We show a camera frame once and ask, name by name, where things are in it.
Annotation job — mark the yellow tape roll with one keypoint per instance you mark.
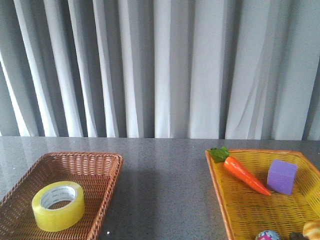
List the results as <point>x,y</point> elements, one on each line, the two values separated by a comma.
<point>58,206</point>

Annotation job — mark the orange toy carrot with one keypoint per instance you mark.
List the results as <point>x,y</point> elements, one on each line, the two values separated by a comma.
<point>237,169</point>

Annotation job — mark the brown wicker basket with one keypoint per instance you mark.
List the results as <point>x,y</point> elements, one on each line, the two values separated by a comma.
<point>96,172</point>

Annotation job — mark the grey pleated curtain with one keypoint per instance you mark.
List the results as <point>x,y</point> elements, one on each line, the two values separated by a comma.
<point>198,69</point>

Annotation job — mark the purple foam cube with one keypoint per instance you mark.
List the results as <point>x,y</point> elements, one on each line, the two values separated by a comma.
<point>281,176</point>

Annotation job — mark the colourful patterned ball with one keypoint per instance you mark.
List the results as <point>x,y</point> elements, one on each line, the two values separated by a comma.
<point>268,235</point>

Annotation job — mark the dark brown toy piece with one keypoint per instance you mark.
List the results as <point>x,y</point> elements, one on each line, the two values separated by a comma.
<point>297,236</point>

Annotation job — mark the toy bread croissant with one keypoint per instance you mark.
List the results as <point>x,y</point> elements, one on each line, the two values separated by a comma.
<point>311,230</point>

